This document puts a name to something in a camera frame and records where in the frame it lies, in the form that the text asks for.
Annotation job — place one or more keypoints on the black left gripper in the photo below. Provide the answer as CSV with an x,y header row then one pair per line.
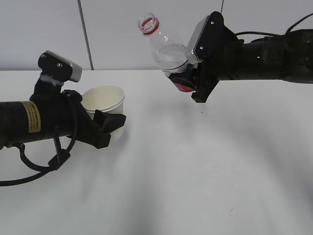
x,y
63,113

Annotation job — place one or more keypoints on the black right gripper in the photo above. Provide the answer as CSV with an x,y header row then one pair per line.
x,y
202,78

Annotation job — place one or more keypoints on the white paper cup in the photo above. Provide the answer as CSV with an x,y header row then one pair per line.
x,y
108,99

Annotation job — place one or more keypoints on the Nongfu Spring water bottle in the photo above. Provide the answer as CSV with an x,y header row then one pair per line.
x,y
167,49

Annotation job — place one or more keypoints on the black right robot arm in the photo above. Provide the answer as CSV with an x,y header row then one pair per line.
x,y
287,57

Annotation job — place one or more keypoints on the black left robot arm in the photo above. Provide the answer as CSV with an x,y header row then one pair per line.
x,y
38,119

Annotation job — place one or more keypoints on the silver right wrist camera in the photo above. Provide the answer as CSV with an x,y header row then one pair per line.
x,y
205,38

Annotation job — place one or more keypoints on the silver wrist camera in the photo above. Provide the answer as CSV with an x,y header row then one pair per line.
x,y
205,38
58,67

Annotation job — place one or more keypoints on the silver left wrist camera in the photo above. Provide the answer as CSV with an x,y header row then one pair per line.
x,y
58,67

